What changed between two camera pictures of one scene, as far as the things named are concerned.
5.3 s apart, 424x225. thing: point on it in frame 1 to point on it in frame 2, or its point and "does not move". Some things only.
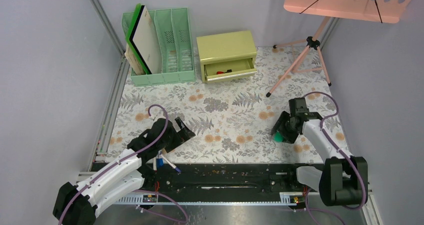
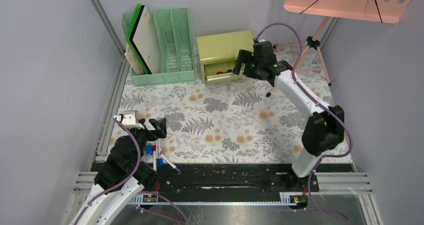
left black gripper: (181, 136) to (160, 126)
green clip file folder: (135, 15) does not move
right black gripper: (289, 137) to (243, 57)
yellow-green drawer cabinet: (227, 56) does not move
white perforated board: (146, 41) does not move
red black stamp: (221, 72) does not move
